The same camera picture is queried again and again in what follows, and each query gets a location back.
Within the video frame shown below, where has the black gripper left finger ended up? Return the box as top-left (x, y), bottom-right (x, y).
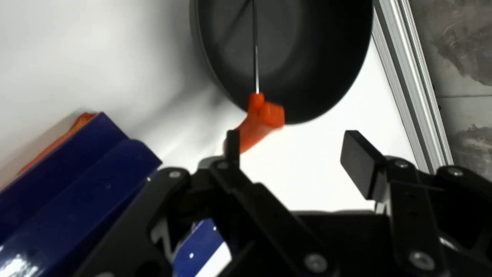
top-left (76, 128), bottom-right (342, 277)

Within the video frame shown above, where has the black frying pan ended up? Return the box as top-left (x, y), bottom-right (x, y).
top-left (188, 0), bottom-right (376, 126)

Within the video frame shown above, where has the orange handled hex key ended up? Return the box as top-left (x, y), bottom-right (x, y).
top-left (236, 0), bottom-right (288, 156)

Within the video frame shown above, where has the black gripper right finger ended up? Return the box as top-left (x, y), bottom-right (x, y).
top-left (340, 130), bottom-right (492, 277)

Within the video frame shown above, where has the aluminium table rail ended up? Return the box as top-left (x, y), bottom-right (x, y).
top-left (371, 0), bottom-right (456, 174)

